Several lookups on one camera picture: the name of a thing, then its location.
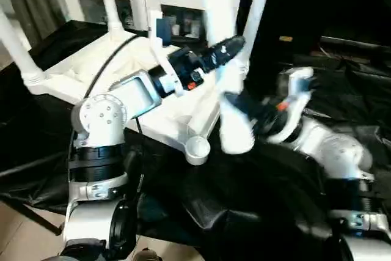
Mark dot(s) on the white plastic table leg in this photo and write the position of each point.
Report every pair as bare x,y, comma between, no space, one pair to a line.
256,16
109,1
235,129
18,53

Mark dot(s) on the white plastic table top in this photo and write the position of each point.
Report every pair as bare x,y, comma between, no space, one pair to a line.
177,111

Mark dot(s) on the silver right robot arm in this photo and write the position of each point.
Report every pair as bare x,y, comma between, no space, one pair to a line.
336,151

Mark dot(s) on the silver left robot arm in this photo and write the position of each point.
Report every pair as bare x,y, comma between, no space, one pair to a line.
101,120

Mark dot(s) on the black plastic mat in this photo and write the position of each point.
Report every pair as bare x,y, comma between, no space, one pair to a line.
214,212

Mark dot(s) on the black cabinet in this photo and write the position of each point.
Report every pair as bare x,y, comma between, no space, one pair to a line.
330,4

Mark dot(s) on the black metal table frame leg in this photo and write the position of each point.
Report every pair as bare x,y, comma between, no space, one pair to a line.
36,219

